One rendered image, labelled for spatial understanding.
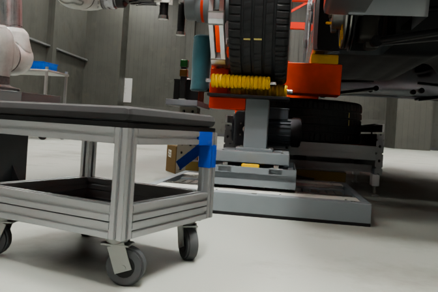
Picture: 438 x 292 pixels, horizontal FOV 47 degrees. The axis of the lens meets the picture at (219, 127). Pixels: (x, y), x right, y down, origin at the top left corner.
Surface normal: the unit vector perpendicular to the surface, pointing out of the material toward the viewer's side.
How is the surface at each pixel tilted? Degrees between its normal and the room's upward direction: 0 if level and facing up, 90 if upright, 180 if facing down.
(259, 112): 90
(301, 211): 90
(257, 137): 90
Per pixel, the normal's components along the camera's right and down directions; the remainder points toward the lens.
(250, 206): -0.13, -0.01
